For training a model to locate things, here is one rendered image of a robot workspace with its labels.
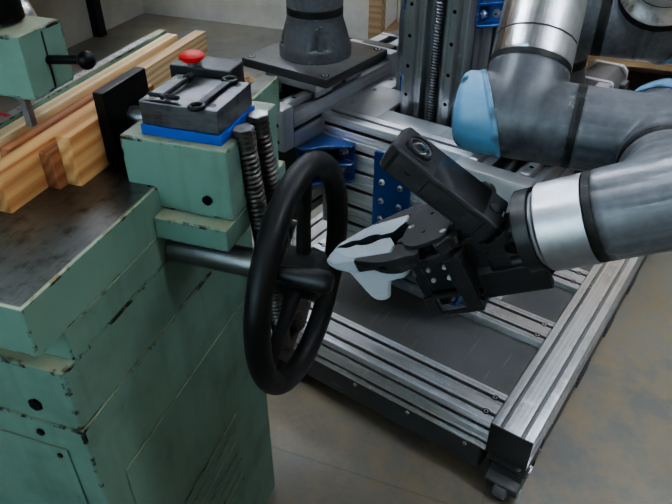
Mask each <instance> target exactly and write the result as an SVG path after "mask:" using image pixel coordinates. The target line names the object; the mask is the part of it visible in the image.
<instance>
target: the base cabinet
mask: <svg viewBox="0 0 672 504"><path fill-rule="evenodd" d="M247 279H248V277H246V276H241V275H236V274H232V273H227V272H222V271H218V270H213V269H211V270H210V272H209V273H208V274H207V275H206V277H205V278H204V279H203V280H202V282H201V283H200V284H199V285H198V287H197V288H196V289H195V290H194V292H193V293H192V294H191V295H190V297H189V298H188V299H187V300H186V302H185V303H184V304H183V305H182V307H181V308H180V309H179V310H178V312H177V313H176V314H175V315H174V317H173V318H172V319H171V320H170V322H169V323H168V324H167V325H166V327H165V328H164V329H163V330H162V332H161V333H160V334H159V335H158V337H157V338H156V339H155V340H154V342H153V343H152V344H151V345H150V347H149V348H148V349H147V350H146V352H145V353H144V354H143V355H142V357H141V358H140V359H139V360H138V362H137V363H136V364H135V365H134V367H133V368H132V369H131V370H130V372H129V373H128V374H127V375H126V377H125V378H124V379H123V380H122V382H121V383H120V384H119V385H118V387H117V388H116V389H115V390H114V392H113V393H112V394H111V395H110V397H109V398H108V399H107V400H106V402H105V403H104V404H103V405H102V407H101V408H100V409H99V410H98V412H97V413H96V414H95V415H94V417H93V418H92V419H91V420H90V422H89V423H88V424H87V425H86V427H85V428H84V429H82V430H77V429H73V428H70V427H67V426H63V425H60V424H57V423H54V422H50V421H47V420H44V419H40V418H37V417H34V416H30V415H27V414H24V413H20V412H17V411H14V410H10V409H7V408H4V407H0V504H266V503H267V501H268V499H269V497H270V495H271V492H272V490H273V488H274V486H275V480H274V470H273V459H272V448H271V437H270V427H269V416H268V405H267V395H266V393H265V392H263V391H262V390H260V389H259V388H258V386H257V385H256V384H255V383H254V381H253V379H252V377H251V375H250V372H249V369H248V366H247V362H246V358H245V351H244V341H243V314H244V301H245V292H246V285H247Z"/></svg>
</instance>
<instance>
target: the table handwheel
mask: <svg viewBox="0 0 672 504"><path fill-rule="evenodd" d="M318 175H319V176H320V178H321V180H322V183H323V186H324V190H325V195H326V204H327V234H326V246H325V253H324V252H323V251H319V250H314V249H311V203H312V181H313V179H314V178H315V177H316V176H318ZM296 208H297V232H296V246H293V245H291V246H290V247H288V248H287V249H286V250H284V251H283V253H282V250H283V246H284V243H285V239H286V236H287V232H288V229H289V226H290V224H291V221H292V218H293V216H294V213H295V211H296ZM347 227H348V200H347V190H346V184H345V179H344V176H343V173H342V170H341V167H340V165H339V164H338V162H337V161H336V160H335V158H334V157H333V156H332V155H330V154H328V153H327V152H324V151H319V150H318V151H310V152H308V153H306V154H304V155H302V156H300V157H299V158H298V159H297V160H296V161H295V162H294V163H293V164H292V165H291V166H290V167H289V168H288V170H287V171H286V172H285V174H284V175H283V177H282V178H281V180H280V181H279V183H278V185H277V187H276V189H275V191H274V193H273V195H272V197H271V199H270V201H269V204H268V206H267V209H266V211H265V214H264V217H263V219H262V222H261V225H260V228H259V232H258V235H257V238H256V242H255V246H254V248H252V247H247V246H242V245H237V244H234V246H233V247H232V248H231V249H230V251H228V252H225V251H220V250H216V249H211V248H206V247H201V246H196V245H191V244H186V243H181V242H176V241H171V240H167V242H166V245H165V255H166V257H167V259H168V260H171V261H175V262H180V263H185V264H189V265H194V266H199V267H203V268H208V269H213V270H218V271H222V272H227V273H232V274H236V275H241V276H246V277H248V279H247V285H246V292H245V301H244V314H243V341H244V351H245V358H246V362H247V366H248V369H249V372H250V375H251V377H252V379H253V381H254V383H255V384H256V385H257V386H258V388H259V389H260V390H262V391H263V392H265V393H267V394H271V395H281V394H284V393H287V392H289V391H290V390H292V389H293V388H294V387H295V386H296V385H297V384H298V383H299V382H300V381H301V380H302V379H303V377H304V376H305V375H306V373H307V372H308V370H309V368H310V367H311V365H312V363H313V361H314V359H315V357H316V355H317V353H318V351H319V348H320V346H321V344H322V341H323V339H324V336H325V334H326V331H327V328H328V325H329V322H330V319H331V316H332V312H333V309H334V305H335V302H336V298H337V294H338V289H339V285H340V280H341V275H342V271H341V270H337V269H335V268H333V267H331V266H330V265H329V264H328V263H327V259H328V258H329V255H330V254H331V253H332V252H333V251H334V250H335V248H336V247H337V246H338V245H339V244H340V243H342V242H343V241H345V240H347ZM279 265H290V266H305V267H315V268H320V269H324V270H328V271H330V272H331V273H332V275H333V276H334V277H335V284H334V288H333V290H332V291H331V292H329V293H326V294H318V293H313V292H309V291H306V290H303V289H300V288H296V287H293V286H291V285H288V284H286V283H283V282H280V281H277V280H276V277H277V271H278V267H279ZM275 283H276V286H277V288H278V290H279V291H280V293H281V294H282V295H286V298H285V301H284V304H283V307H282V309H281V312H280V315H279V318H278V321H277V324H276V327H275V329H274V331H273V334H272V336H271V315H272V303H273V295H274V288H275ZM301 299H305V300H310V301H315V302H314V305H313V308H312V311H311V315H310V317H309V320H308V323H307V326H306V328H305V331H304V333H303V335H302V337H301V339H300V342H299V344H298V345H297V347H296V349H295V351H294V353H293V354H292V356H291V357H290V359H289V360H288V362H287V363H286V364H285V365H284V366H283V367H282V368H281V369H279V370H277V368H276V365H277V362H278V359H279V356H280V354H281V351H282V348H283V345H284V342H285V339H286V336H287V333H288V331H289V328H290V326H291V323H292V321H293V318H294V316H295V313H296V311H297V308H298V306H299V304H300V301H301Z"/></svg>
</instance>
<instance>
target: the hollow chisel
mask: <svg viewBox="0 0 672 504"><path fill-rule="evenodd" d="M19 103H20V106H21V109H22V112H23V116H24V119H25V122H26V125H27V126H28V127H34V126H35V125H37V120H36V117H35V114H34V110H33V107H32V103H31V100H29V99H27V100H19Z"/></svg>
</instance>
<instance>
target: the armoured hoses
mask: <svg viewBox="0 0 672 504"><path fill-rule="evenodd" d="M247 117H248V122H249V124H248V123H243V124H239V125H235V126H234V127H233V128H232V136H233V139H235V140H237V142H238V145H239V151H240V155H241V157H240V159H241V160H242V161H241V165H242V170H243V172H242V174H243V175H244V176H243V179H244V184H245V187H244V188H246V190H245V192H246V197H247V202H248V203H247V206H249V207H248V210H249V215H250V217H249V218H250V219H251V221H250V223H251V227H252V232H253V238H254V243H255V242H256V238H257V235H258V232H259V228H260V225H261V222H262V219H263V217H264V214H265V211H266V209H267V206H268V204H269V201H270V199H271V197H272V195H273V193H274V191H275V189H276V187H277V185H278V183H279V180H280V179H279V177H278V176H279V174H278V169H277V164H276V159H275V158H276V156H275V151H274V146H273V141H272V139H273V138H272V136H271V134H272V133H271V131H270V130H271V127H270V122H269V116H268V111H266V110H262V109H256V110H253V111H251V112H249V113H248V114H247ZM290 245H291V244H290V238H289V232H287V236H286V239H285V243H284V246H283V250H282V253H283V251H284V250H286V249H287V248H288V247H290ZM285 298H286V295H282V294H281V293H280V291H279V290H278V288H277V286H276V283H275V288H274V295H273V303H272V315H271V329H272V334H273V331H274V329H275V327H276V324H277V321H278V318H279V315H280V312H281V309H282V307H283V304H284V301H285ZM310 307H311V301H310V300H305V299H301V301H300V304H299V306H298V308H297V311H296V313H295V316H294V318H293V321H292V323H291V326H290V328H289V331H288V333H287V336H286V339H285V342H284V345H283V348H282V351H281V354H288V353H290V352H291V351H292V350H293V348H294V345H295V343H296V340H297V337H298V335H299V333H300V331H301V330H302V329H303V328H304V327H305V324H306V320H307V317H308V313H309V310H310Z"/></svg>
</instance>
